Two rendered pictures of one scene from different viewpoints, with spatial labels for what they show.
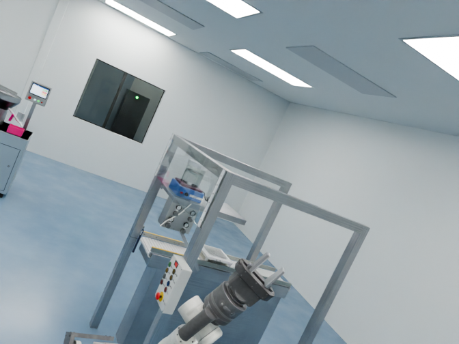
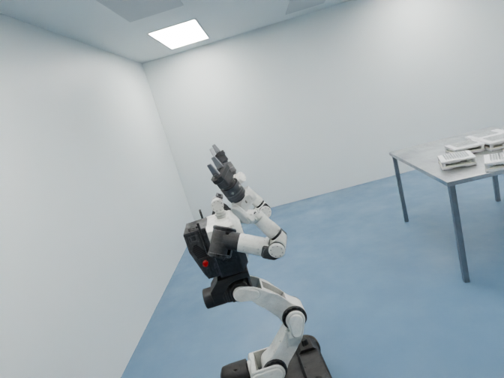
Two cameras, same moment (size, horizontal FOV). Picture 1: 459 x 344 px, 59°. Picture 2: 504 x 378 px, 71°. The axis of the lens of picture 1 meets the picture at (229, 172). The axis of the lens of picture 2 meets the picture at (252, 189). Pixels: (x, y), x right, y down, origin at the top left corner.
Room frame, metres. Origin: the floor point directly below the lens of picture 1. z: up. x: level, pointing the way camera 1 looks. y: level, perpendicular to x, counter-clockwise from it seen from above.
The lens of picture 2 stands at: (1.82, -1.45, 1.77)
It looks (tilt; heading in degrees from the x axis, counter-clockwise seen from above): 13 degrees down; 119
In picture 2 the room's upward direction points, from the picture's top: 16 degrees counter-clockwise
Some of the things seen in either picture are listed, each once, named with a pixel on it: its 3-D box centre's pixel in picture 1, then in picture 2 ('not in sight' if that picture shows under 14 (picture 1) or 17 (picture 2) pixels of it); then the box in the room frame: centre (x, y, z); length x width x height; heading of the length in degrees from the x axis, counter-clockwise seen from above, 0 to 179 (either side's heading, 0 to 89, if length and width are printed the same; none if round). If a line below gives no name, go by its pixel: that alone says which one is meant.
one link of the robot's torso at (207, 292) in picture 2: not in sight; (226, 286); (0.67, 0.04, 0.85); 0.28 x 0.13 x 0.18; 31
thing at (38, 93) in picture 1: (33, 108); not in sight; (4.92, 2.52, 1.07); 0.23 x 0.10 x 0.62; 114
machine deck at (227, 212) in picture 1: (202, 203); not in sight; (3.05, 0.09, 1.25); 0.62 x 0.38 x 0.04; 119
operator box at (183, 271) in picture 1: (172, 283); not in sight; (2.10, 0.02, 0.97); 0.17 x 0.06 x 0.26; 29
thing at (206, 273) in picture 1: (218, 269); not in sight; (3.22, -0.25, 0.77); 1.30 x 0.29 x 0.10; 119
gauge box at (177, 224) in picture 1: (178, 215); not in sight; (2.83, 0.20, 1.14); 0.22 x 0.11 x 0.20; 119
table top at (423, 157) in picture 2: not in sight; (473, 151); (2.11, 2.29, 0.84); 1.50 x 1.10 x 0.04; 110
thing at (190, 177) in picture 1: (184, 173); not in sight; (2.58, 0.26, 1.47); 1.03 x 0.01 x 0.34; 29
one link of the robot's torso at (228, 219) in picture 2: not in sight; (217, 242); (0.70, 0.05, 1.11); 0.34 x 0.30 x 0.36; 121
